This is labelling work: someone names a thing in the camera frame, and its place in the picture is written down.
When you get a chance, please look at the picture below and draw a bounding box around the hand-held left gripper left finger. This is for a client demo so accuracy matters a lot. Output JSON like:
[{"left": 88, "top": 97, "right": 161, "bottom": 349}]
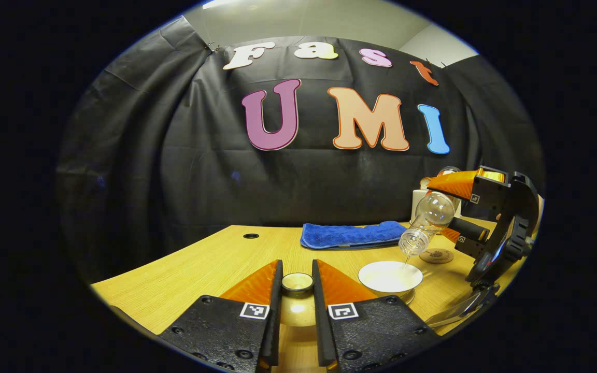
[{"left": 159, "top": 259, "right": 284, "bottom": 373}]

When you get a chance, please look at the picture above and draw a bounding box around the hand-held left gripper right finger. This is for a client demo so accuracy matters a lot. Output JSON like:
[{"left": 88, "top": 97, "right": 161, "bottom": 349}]
[{"left": 312, "top": 259, "right": 442, "bottom": 373}]

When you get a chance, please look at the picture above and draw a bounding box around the round wooden coaster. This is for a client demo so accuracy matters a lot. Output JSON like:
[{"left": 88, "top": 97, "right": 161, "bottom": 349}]
[{"left": 419, "top": 248, "right": 455, "bottom": 265}]

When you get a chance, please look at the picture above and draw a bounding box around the clear water bottle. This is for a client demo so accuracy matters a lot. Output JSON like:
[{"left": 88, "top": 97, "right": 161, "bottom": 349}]
[{"left": 399, "top": 191, "right": 456, "bottom": 255}]

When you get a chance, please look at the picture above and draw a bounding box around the cream porcelain teacup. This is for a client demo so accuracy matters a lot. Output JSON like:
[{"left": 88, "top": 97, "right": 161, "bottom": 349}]
[{"left": 358, "top": 261, "right": 424, "bottom": 297}]

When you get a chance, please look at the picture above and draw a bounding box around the white toaster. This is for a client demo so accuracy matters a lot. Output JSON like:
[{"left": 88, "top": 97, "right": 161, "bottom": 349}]
[{"left": 411, "top": 188, "right": 462, "bottom": 224}]

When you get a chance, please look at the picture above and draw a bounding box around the blue folded towel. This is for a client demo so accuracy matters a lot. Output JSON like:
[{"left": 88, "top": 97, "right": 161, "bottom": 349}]
[{"left": 300, "top": 221, "right": 408, "bottom": 250}]

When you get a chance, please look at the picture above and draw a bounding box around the black backdrop cloth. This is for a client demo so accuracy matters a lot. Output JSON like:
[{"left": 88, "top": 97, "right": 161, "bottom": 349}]
[{"left": 55, "top": 16, "right": 545, "bottom": 283}]

